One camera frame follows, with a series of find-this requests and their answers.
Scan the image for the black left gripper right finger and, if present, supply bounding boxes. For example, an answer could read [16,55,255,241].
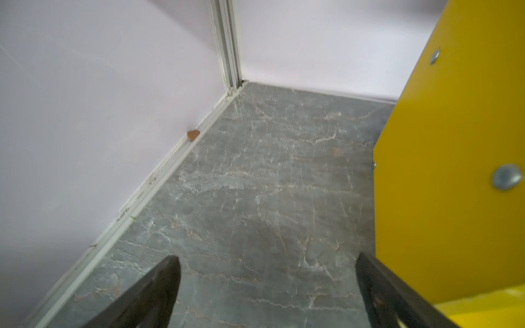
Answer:
[355,252,457,327]

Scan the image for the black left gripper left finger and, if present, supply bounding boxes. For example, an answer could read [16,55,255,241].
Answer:
[83,255,181,327]

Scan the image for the yellow pink blue shelf rack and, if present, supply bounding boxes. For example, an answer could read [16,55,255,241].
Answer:
[373,1,524,327]

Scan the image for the small brown debris piece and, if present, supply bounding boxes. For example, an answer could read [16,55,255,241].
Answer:
[187,130,200,142]

